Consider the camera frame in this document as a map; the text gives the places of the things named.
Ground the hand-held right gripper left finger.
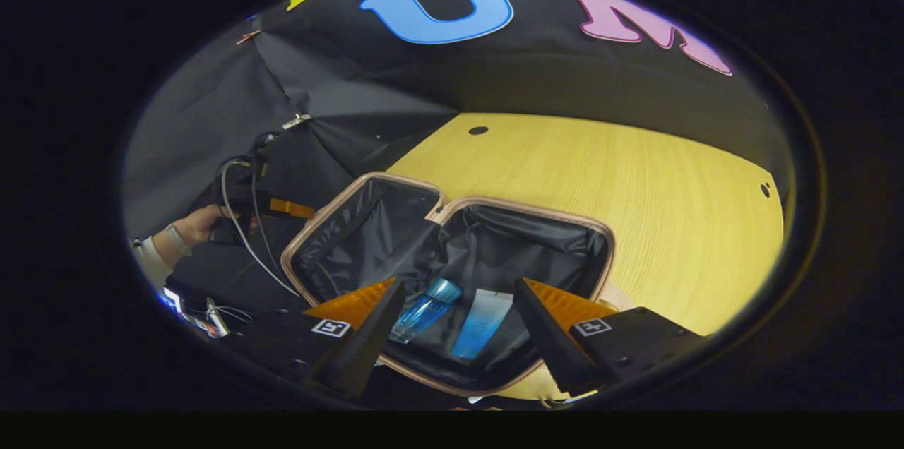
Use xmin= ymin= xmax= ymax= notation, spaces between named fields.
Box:
xmin=212 ymin=277 xmax=407 ymax=399

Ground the blue-green lotion bottle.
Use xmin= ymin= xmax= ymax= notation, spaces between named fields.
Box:
xmin=388 ymin=277 xmax=463 ymax=345

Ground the black backdrop cloth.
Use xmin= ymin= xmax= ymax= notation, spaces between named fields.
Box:
xmin=121 ymin=0 xmax=795 ymax=316

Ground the grey cable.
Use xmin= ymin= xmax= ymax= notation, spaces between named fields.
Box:
xmin=220 ymin=156 xmax=306 ymax=299

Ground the grey wrist strap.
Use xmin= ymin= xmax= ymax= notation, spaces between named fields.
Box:
xmin=165 ymin=223 xmax=193 ymax=257

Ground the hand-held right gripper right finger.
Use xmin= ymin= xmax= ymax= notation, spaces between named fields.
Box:
xmin=513 ymin=277 xmax=707 ymax=397

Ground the blurred white blue object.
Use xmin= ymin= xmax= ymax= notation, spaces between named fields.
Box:
xmin=161 ymin=285 xmax=230 ymax=338

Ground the light blue cream tube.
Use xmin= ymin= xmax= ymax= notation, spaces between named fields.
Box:
xmin=450 ymin=289 xmax=514 ymax=361

